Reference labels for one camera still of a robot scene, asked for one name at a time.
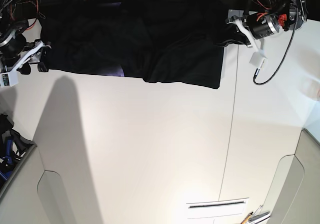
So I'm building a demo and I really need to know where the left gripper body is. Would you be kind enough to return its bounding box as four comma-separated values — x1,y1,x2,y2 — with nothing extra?
224,8,288,47

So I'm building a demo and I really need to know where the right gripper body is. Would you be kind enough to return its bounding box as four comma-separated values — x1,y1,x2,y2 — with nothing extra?
0,20,51,74

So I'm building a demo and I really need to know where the black T-shirt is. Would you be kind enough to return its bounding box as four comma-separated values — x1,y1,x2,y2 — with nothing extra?
40,2,231,89

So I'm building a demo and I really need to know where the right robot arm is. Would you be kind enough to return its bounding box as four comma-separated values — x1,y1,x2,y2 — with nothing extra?
0,0,47,76

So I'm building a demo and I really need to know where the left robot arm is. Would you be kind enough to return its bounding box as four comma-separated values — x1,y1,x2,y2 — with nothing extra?
221,0,308,46

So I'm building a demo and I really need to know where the blue and black equipment pile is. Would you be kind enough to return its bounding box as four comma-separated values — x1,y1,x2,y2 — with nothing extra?
0,114,33,188

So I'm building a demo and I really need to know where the black ruler strip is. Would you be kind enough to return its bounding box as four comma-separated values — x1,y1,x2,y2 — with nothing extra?
189,201,246,209

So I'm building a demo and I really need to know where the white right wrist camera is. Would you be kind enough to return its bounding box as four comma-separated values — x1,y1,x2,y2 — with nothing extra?
0,71,19,88

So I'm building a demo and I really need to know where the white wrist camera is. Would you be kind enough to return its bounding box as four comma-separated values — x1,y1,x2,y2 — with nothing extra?
249,50,267,70
0,71,19,88

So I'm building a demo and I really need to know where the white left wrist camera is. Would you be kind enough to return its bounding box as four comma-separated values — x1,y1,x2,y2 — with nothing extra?
249,50,267,70

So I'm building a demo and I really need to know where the black braided camera cable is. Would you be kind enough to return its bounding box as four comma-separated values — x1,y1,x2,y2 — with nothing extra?
252,0,301,86

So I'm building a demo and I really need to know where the yellow handled tool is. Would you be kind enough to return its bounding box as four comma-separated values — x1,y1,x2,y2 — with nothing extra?
241,212,253,224

